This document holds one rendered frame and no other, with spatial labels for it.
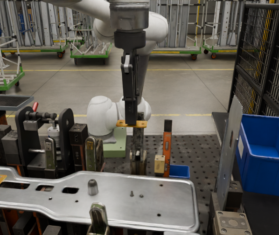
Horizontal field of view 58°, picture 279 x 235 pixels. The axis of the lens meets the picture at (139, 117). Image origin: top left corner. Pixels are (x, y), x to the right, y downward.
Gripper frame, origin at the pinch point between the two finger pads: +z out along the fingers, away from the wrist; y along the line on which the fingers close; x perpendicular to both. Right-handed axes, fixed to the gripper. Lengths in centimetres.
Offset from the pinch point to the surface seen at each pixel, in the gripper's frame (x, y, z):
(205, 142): 35, -89, 59
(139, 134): 0.2, -15.0, 15.4
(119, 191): -4.5, -1.1, 29.1
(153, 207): 6.9, 4.2, 29.2
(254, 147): 44, -29, 26
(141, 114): 0.7, -16.1, 8.2
